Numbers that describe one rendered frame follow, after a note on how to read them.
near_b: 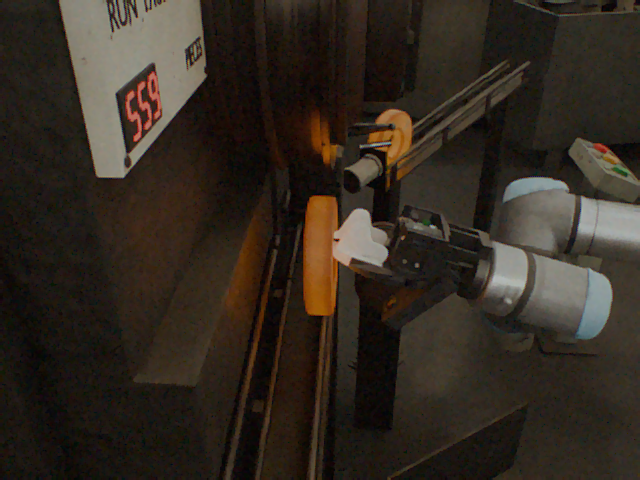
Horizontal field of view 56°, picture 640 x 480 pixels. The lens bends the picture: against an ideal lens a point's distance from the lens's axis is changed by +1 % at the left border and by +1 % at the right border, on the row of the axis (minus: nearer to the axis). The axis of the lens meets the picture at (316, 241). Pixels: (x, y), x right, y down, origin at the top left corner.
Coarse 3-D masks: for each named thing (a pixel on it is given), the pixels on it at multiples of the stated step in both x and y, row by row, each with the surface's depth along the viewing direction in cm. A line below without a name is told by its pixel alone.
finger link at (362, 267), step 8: (352, 264) 74; (360, 264) 73; (368, 264) 73; (384, 264) 74; (360, 272) 73; (368, 272) 73; (376, 272) 72; (384, 272) 73; (392, 272) 73; (376, 280) 73; (384, 280) 73; (392, 280) 73; (400, 280) 73; (408, 280) 75; (400, 288) 73
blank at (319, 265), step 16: (320, 208) 72; (336, 208) 79; (320, 224) 70; (336, 224) 80; (304, 240) 70; (320, 240) 70; (304, 256) 70; (320, 256) 69; (304, 272) 70; (320, 272) 69; (336, 272) 83; (304, 288) 71; (320, 288) 70; (320, 304) 72
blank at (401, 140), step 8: (384, 112) 138; (392, 112) 138; (400, 112) 139; (376, 120) 137; (384, 120) 136; (392, 120) 137; (400, 120) 139; (408, 120) 142; (400, 128) 141; (408, 128) 144; (376, 136) 136; (384, 136) 136; (392, 136) 145; (400, 136) 143; (408, 136) 145; (392, 144) 146; (400, 144) 144; (408, 144) 147; (392, 152) 145; (400, 152) 145; (392, 160) 143
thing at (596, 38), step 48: (528, 0) 309; (576, 0) 296; (624, 0) 293; (528, 48) 280; (576, 48) 266; (624, 48) 270; (528, 96) 284; (576, 96) 278; (624, 96) 283; (528, 144) 289
